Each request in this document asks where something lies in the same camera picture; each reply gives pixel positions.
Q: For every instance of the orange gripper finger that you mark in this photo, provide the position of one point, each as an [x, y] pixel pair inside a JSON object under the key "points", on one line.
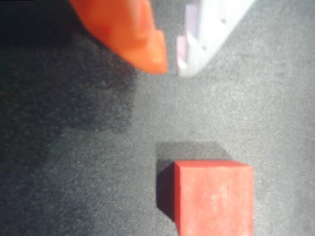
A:
{"points": [[128, 34]]}

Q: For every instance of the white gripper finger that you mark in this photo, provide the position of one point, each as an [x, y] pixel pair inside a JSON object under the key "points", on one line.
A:
{"points": [[209, 29]]}

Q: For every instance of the red cube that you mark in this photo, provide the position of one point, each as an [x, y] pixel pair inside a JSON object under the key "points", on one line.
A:
{"points": [[216, 196]]}

